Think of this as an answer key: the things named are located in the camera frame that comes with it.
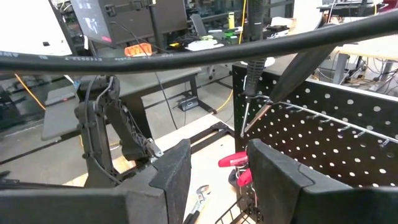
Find yellow cable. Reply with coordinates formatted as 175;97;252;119
214;0;246;113

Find black-handled pliers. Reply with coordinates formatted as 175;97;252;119
182;184;213;224

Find chrome multi-hook rack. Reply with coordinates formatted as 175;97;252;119
247;95;398;149

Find black computer monitor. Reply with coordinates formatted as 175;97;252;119
70;0;189;45

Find orange plastic object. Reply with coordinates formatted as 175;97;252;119
124;42;154;58

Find grey desk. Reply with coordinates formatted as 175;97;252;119
41;67;203;141

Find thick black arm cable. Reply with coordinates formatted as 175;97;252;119
0;8;398;76

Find small black-handled screwdriver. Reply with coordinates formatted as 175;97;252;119
244;46;338;134

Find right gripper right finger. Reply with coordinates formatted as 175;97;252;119
247;138;352;224

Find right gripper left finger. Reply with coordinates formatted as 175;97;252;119
119;138;192;224

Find orange floor cable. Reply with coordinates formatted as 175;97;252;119
14;73;47;111

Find black metal peg board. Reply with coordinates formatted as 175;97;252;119
232;62;398;200

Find light wooden table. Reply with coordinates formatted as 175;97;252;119
334;34;398;62

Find tall black column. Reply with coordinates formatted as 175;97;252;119
246;0;266;43

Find black wire basket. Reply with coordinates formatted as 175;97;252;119
214;194;265;224

